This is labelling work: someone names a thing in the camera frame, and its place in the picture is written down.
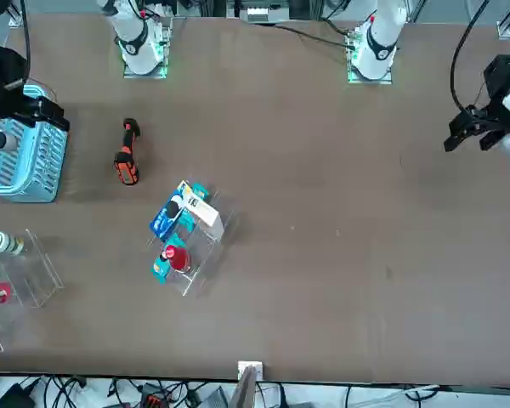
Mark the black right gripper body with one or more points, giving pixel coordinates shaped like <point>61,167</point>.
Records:
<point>13,64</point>

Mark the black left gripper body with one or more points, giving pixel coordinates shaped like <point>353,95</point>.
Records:
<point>499,78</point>

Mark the orange black barcode scanner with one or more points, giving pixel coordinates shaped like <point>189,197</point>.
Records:
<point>126,168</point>

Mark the red Coca-Cola bottle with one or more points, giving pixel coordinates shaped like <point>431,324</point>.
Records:
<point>179,259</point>

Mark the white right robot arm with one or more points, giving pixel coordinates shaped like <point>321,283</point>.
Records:
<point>140,47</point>

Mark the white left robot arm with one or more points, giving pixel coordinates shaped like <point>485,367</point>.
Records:
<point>378,47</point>

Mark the light blue shopping basket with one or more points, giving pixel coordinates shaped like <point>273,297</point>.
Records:
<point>47,170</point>

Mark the blue Oreo cookie box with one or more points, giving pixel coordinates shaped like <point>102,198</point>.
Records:
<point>166,221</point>

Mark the clear acrylic display stand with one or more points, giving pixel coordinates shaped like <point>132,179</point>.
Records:
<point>34,276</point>

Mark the teal snack packet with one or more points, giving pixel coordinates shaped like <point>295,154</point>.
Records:
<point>159,272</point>
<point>188,222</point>

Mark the clear acrylic tiered shelf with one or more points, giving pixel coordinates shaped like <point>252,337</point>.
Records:
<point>204,259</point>

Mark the grey power strip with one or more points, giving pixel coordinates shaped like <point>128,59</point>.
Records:
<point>263,15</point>

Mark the black box under table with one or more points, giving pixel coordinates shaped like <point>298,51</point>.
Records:
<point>15,395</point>

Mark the black orange device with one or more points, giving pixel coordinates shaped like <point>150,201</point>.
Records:
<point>151,400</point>

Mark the white socket box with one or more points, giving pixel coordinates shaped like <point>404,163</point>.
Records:
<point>251,367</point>

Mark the aluminium corner bracket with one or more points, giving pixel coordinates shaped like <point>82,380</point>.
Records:
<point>17,17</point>
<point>505,30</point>

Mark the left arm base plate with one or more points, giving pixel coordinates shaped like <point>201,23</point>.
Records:
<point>382,80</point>

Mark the grey aluminium camera post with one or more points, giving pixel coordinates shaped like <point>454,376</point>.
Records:
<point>244,391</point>

